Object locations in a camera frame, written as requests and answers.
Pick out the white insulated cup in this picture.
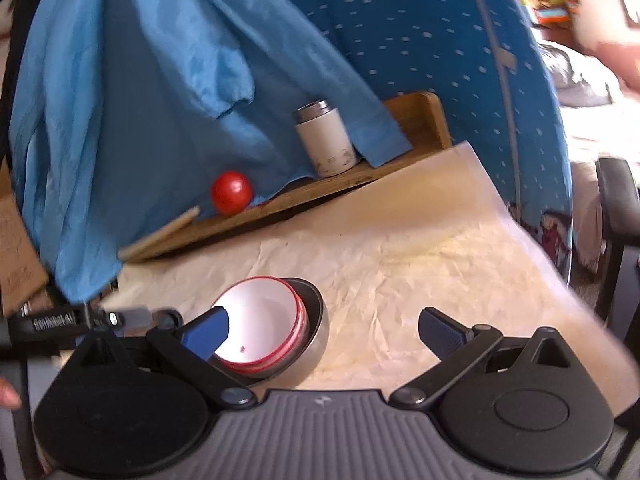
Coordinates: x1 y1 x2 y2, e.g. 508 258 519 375
292 99 358 179

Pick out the black chair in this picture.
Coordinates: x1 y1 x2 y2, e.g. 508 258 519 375
595 157 640 342

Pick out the pale wooden stick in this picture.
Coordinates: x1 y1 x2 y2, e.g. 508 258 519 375
118 205 202 261

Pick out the person's left hand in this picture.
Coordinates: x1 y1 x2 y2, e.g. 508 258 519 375
0 377 22 411

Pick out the blue dotted play tent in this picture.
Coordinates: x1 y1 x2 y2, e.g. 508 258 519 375
245 0 574 282

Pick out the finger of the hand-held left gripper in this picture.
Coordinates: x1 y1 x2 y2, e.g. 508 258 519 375
102 306 185 334

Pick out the grey white bedding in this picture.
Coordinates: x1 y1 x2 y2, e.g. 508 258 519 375
537 42 627 109

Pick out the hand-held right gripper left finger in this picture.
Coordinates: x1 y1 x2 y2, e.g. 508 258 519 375
74 306 257 409

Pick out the red ball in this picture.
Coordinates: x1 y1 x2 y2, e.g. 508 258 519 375
210 170 254 215

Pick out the cream and yellow tablecloth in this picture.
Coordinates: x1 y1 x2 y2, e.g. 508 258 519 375
60 142 632 417

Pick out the printed cardboard box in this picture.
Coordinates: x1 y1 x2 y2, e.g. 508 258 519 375
0 160 51 314

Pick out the wooden tray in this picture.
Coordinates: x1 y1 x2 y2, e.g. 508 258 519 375
120 91 454 264

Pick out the light blue garment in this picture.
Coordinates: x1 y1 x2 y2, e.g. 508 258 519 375
7 0 414 302

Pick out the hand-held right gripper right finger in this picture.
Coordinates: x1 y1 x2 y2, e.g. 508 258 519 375
389 307 584 409

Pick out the white bowl with red rim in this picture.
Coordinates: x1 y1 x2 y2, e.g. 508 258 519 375
209 276 309 372

